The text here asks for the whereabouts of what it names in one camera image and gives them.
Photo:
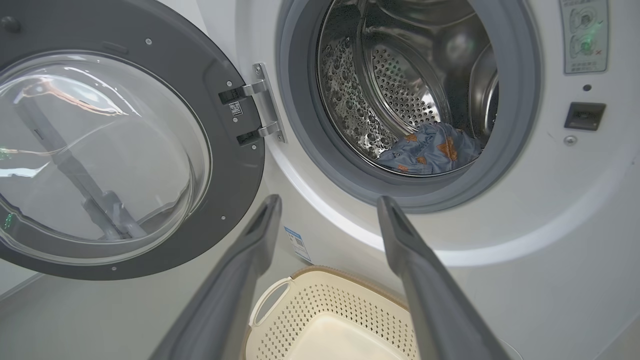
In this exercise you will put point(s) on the white front-load washing machine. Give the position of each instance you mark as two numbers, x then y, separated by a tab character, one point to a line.
575	225

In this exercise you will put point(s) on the cream perforated laundry basket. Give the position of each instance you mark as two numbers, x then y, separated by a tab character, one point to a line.
330	330

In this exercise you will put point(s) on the blue energy label sticker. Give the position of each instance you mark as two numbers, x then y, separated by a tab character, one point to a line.
298	245

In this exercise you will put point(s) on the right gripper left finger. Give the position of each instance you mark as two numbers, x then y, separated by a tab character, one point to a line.
225	300

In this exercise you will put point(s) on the blue bear-print garment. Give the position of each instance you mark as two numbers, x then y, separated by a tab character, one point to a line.
400	164
450	150

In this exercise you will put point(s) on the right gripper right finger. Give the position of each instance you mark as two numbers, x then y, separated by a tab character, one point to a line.
435	310

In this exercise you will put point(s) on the round black glass washer door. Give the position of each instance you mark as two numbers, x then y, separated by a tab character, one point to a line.
100	150

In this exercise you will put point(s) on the grey warning label sticker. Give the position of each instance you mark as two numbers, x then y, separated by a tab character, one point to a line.
584	35

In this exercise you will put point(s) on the stainless steel washer drum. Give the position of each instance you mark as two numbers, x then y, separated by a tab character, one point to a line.
400	75

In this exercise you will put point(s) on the metal door hinge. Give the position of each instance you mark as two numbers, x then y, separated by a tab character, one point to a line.
267	100

